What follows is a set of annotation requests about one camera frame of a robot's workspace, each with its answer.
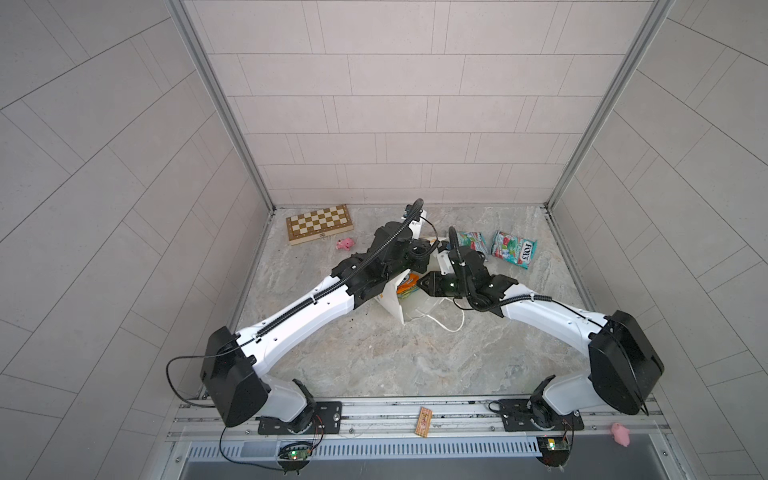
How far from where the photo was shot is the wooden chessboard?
1.07 metres

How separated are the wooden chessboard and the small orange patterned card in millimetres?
621

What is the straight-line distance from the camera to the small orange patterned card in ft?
2.28
